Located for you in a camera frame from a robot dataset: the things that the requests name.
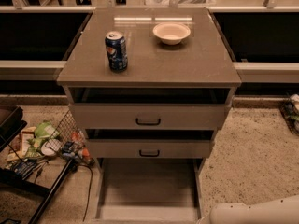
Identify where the grey bottom drawer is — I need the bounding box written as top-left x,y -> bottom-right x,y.
91,158 -> 202,224

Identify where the grey drawer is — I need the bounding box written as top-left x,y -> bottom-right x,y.
85,129 -> 215,159
70,88 -> 231,130
91,158 -> 202,224

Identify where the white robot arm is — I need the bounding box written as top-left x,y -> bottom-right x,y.
196,195 -> 299,224

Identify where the grey drawer cabinet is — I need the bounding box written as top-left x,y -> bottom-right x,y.
56,7 -> 243,170

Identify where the grey top drawer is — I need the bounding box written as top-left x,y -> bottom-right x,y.
70,88 -> 231,130

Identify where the grey middle drawer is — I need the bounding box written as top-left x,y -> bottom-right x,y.
85,129 -> 215,159

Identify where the blue Pepsi can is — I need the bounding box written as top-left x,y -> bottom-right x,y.
105,31 -> 128,72

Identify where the white paper bowl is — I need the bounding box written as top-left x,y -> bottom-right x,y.
152,22 -> 191,45

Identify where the green snack bag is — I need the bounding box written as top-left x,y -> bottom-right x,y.
25,121 -> 61,159

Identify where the blue snack packet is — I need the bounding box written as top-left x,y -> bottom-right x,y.
12,161 -> 37,180

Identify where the wire basket left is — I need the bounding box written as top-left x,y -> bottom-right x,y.
41,111 -> 78,156

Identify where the wire basket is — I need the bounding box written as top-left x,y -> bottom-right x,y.
41,111 -> 78,156
280,94 -> 299,135

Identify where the black power cable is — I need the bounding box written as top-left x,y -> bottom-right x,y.
76,162 -> 94,222

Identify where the wire basket right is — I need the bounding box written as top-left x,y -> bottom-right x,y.
280,94 -> 299,135

